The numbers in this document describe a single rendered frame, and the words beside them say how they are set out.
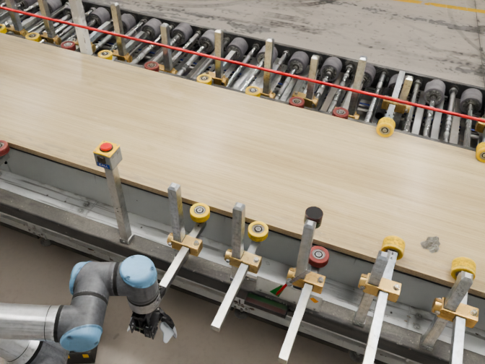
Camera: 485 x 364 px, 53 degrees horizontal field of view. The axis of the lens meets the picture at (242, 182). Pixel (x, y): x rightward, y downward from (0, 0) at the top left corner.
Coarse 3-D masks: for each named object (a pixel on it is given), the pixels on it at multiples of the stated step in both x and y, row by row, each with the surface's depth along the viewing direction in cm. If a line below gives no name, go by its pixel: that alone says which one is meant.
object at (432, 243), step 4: (436, 236) 188; (424, 240) 188; (428, 240) 187; (432, 240) 188; (436, 240) 186; (424, 244) 186; (428, 244) 186; (432, 244) 186; (436, 244) 186; (424, 248) 186; (428, 248) 185; (432, 248) 185; (436, 248) 184; (432, 252) 184
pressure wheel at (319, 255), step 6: (318, 246) 185; (312, 252) 183; (318, 252) 182; (324, 252) 183; (312, 258) 181; (318, 258) 181; (324, 258) 181; (312, 264) 182; (318, 264) 180; (324, 264) 181
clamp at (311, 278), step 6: (294, 270) 181; (288, 276) 180; (294, 276) 179; (306, 276) 179; (312, 276) 179; (318, 276) 180; (324, 276) 180; (294, 282) 181; (300, 282) 180; (306, 282) 178; (312, 282) 177; (318, 282) 178; (324, 282) 180; (318, 288) 178
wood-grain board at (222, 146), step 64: (0, 64) 268; (64, 64) 270; (0, 128) 230; (64, 128) 231; (128, 128) 232; (192, 128) 234; (256, 128) 235; (320, 128) 236; (192, 192) 204; (256, 192) 205; (320, 192) 206; (384, 192) 206; (448, 192) 207; (448, 256) 184
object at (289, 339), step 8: (304, 288) 177; (312, 288) 178; (304, 296) 174; (304, 304) 172; (296, 312) 170; (304, 312) 173; (296, 320) 168; (296, 328) 166; (288, 336) 164; (288, 344) 161; (280, 352) 159; (288, 352) 159; (280, 360) 159
